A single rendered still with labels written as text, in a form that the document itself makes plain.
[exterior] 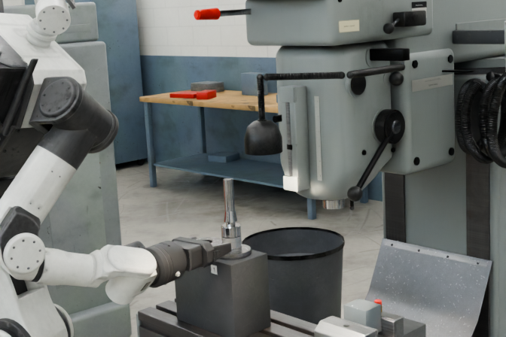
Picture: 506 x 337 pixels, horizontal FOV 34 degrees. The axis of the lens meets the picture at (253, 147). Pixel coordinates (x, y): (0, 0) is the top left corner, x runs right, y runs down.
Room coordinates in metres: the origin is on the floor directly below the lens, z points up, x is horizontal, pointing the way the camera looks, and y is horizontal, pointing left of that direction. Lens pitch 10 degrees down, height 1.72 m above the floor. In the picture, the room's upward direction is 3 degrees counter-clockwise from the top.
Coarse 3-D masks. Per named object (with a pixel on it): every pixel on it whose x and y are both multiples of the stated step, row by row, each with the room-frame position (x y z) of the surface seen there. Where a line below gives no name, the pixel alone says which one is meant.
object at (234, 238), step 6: (222, 234) 1.93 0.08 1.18; (228, 234) 1.92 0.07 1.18; (234, 234) 1.92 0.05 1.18; (240, 234) 1.94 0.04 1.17; (222, 240) 1.94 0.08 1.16; (228, 240) 1.92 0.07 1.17; (234, 240) 1.92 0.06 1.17; (240, 240) 1.94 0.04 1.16; (234, 246) 1.92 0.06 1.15; (240, 246) 1.93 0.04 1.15
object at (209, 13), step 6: (198, 12) 1.63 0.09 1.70; (204, 12) 1.64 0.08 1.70; (210, 12) 1.64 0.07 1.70; (216, 12) 1.65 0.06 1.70; (222, 12) 1.67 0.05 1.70; (228, 12) 1.68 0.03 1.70; (234, 12) 1.69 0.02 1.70; (240, 12) 1.70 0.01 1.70; (246, 12) 1.72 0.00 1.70; (198, 18) 1.63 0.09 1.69; (204, 18) 1.64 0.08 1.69; (210, 18) 1.65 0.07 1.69; (216, 18) 1.66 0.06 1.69
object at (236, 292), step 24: (216, 240) 2.03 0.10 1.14; (216, 264) 1.90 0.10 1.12; (240, 264) 1.88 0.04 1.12; (264, 264) 1.93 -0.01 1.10; (192, 288) 1.97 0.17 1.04; (216, 288) 1.90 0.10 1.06; (240, 288) 1.88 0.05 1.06; (264, 288) 1.93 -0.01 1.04; (192, 312) 1.97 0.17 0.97; (216, 312) 1.91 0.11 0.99; (240, 312) 1.88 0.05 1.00; (264, 312) 1.93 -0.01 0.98; (240, 336) 1.87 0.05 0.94
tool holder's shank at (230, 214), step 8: (224, 184) 1.94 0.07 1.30; (232, 184) 1.94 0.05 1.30; (224, 192) 1.94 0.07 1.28; (232, 192) 1.94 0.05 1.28; (224, 200) 1.94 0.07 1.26; (232, 200) 1.94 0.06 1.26; (224, 208) 1.94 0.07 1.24; (232, 208) 1.94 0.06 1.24; (224, 216) 1.94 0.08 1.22; (232, 216) 1.93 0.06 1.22; (232, 224) 1.94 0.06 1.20
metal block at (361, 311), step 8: (352, 304) 1.69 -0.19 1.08; (360, 304) 1.69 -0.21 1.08; (368, 304) 1.69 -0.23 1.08; (376, 304) 1.69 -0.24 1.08; (344, 312) 1.69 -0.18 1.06; (352, 312) 1.68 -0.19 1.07; (360, 312) 1.66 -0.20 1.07; (368, 312) 1.66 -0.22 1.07; (376, 312) 1.68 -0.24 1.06; (352, 320) 1.68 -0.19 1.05; (360, 320) 1.66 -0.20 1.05; (368, 320) 1.66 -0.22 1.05; (376, 320) 1.68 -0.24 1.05; (376, 328) 1.68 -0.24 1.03
